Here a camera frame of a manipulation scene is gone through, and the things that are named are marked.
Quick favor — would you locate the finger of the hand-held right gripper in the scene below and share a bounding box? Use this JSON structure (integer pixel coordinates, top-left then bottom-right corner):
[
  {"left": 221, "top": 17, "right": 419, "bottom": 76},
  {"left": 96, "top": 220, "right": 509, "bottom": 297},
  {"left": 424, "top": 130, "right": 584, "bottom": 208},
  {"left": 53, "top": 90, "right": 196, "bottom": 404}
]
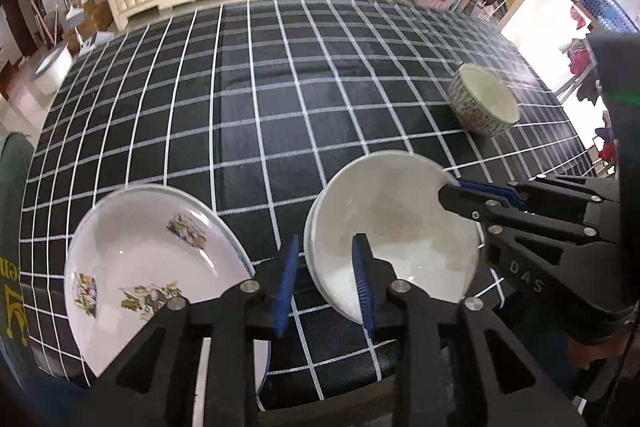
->
[
  {"left": 439, "top": 183, "right": 619, "bottom": 269},
  {"left": 457, "top": 174, "right": 621, "bottom": 210}
]

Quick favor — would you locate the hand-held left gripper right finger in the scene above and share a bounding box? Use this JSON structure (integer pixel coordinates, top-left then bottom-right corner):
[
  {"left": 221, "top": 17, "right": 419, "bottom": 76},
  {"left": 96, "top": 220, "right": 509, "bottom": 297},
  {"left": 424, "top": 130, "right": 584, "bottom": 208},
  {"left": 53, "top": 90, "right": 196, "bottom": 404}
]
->
[{"left": 351, "top": 234, "right": 586, "bottom": 427}]

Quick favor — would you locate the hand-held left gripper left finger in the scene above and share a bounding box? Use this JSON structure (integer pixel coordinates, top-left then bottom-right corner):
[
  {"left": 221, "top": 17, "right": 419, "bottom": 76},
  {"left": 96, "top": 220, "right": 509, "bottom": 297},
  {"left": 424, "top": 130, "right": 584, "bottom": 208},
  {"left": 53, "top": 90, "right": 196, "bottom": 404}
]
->
[{"left": 85, "top": 234, "right": 301, "bottom": 427}]

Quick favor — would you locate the large white bowl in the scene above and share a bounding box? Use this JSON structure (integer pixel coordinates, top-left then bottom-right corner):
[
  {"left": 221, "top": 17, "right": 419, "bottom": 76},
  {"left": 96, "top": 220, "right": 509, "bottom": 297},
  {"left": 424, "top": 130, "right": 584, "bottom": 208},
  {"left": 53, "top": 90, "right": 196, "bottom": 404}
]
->
[{"left": 303, "top": 153, "right": 485, "bottom": 326}]

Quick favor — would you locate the person's right hand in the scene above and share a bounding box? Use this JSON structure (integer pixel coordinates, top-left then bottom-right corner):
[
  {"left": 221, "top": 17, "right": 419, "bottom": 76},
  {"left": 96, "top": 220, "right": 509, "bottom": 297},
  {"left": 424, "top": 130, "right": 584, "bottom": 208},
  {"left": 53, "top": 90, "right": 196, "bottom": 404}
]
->
[{"left": 567, "top": 338, "right": 618, "bottom": 371}]

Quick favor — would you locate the grey patterned bowl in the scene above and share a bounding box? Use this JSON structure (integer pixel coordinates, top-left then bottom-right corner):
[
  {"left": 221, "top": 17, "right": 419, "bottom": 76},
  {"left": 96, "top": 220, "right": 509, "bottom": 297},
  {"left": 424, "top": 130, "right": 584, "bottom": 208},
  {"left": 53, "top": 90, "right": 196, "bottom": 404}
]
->
[{"left": 447, "top": 63, "right": 521, "bottom": 138}]

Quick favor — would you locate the white bird-pattern plate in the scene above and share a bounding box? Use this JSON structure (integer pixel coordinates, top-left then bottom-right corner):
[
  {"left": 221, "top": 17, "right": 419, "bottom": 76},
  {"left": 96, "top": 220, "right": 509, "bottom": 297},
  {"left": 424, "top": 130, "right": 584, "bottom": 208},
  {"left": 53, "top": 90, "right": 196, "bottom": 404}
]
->
[{"left": 64, "top": 184, "right": 271, "bottom": 401}]

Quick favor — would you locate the black checked tablecloth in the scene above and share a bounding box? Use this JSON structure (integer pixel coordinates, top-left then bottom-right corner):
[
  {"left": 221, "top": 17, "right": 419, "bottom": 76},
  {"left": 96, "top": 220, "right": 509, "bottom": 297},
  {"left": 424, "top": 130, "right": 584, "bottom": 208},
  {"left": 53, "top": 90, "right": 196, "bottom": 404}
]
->
[{"left": 20, "top": 0, "right": 596, "bottom": 411}]

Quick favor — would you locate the blue perforated basket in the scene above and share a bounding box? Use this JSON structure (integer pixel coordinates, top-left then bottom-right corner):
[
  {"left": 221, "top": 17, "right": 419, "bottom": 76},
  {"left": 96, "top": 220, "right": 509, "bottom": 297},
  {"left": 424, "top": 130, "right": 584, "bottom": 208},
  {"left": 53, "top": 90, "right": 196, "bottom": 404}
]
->
[{"left": 582, "top": 0, "right": 640, "bottom": 34}]

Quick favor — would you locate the dark green crown-print chair cover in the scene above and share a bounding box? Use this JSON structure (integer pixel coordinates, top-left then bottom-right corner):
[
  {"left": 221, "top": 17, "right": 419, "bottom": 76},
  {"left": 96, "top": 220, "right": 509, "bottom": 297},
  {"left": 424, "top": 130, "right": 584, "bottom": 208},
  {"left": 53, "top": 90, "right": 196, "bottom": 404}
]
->
[{"left": 0, "top": 132, "right": 38, "bottom": 388}]

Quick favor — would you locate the white plastic tub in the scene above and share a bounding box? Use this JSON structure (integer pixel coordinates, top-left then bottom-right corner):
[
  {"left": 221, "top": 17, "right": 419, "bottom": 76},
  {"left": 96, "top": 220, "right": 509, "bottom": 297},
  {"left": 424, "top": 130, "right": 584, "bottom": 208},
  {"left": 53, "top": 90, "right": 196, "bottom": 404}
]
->
[{"left": 32, "top": 49, "right": 75, "bottom": 96}]

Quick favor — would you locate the cardboard box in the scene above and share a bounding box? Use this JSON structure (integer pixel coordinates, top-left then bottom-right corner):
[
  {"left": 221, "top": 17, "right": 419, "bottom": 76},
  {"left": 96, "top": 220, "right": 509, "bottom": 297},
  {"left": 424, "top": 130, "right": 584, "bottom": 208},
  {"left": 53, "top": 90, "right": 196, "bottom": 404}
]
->
[{"left": 75, "top": 0, "right": 114, "bottom": 38}]

